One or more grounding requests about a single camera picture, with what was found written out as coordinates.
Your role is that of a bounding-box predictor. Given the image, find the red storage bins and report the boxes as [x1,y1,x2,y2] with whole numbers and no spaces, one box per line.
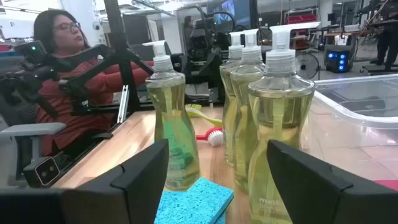
[285,14,318,50]

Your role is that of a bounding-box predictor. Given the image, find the black table-level camera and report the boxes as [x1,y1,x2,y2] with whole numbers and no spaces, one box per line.
[23,152,74,188]

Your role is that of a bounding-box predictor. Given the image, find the blue cellulose sponge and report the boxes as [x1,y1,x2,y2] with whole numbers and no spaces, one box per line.
[154,177,234,224]
[214,210,227,224]

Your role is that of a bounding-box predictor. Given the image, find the black computer blue lights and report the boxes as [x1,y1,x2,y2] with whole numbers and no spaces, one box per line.
[324,45,352,74]

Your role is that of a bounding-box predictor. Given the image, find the white floor fan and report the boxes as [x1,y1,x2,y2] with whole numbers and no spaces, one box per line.
[295,52,321,80]

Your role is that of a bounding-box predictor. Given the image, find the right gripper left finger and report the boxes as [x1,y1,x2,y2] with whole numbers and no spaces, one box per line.
[0,139,170,224]

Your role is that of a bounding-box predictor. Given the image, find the silver frame bracket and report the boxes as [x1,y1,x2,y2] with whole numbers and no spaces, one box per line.
[117,85,130,124]

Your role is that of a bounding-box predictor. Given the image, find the grey office chair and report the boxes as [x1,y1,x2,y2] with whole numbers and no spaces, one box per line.
[0,122,68,187]

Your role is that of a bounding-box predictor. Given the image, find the red dish brush white bristles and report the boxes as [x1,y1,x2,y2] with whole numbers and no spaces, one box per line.
[195,126,224,147]

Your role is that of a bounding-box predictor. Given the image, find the clear pump soap bottle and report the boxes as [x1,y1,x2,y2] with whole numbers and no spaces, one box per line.
[142,40,201,191]
[248,21,321,224]
[219,30,246,167]
[229,29,267,194]

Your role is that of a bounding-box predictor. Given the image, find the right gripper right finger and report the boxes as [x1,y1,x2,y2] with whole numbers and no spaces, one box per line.
[267,139,398,224]

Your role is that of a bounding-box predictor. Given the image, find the wall display screen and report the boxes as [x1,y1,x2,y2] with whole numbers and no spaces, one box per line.
[214,0,259,29]

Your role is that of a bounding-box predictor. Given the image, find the black aluminium table frame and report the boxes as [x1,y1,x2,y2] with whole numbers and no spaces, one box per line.
[70,0,224,116]

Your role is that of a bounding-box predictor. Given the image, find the tall clear plastic bin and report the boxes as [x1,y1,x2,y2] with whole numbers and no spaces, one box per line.
[300,73,398,187]

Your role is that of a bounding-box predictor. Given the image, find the person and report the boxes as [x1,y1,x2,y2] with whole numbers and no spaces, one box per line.
[32,9,155,156]
[373,0,398,71]
[183,15,195,47]

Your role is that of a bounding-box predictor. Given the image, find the pink plastic bin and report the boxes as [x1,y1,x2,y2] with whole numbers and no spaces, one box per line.
[374,179,398,192]

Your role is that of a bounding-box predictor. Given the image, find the yellow-green dish brush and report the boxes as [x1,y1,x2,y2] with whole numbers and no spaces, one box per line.
[185,103,223,128]

